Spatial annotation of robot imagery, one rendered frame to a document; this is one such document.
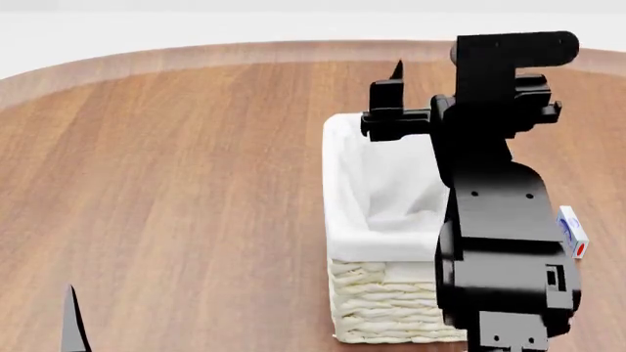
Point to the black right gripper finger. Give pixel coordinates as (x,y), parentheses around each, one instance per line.
(532,89)
(387,95)

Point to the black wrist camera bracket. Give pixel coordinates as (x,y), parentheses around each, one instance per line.
(489,55)

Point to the white cloth basket liner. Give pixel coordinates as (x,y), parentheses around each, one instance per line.
(362,205)

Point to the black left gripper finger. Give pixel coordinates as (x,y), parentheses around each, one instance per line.
(73,326)

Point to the woven wicker basket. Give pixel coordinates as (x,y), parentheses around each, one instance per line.
(381,304)

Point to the small white blue box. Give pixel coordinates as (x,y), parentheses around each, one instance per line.
(572,231)

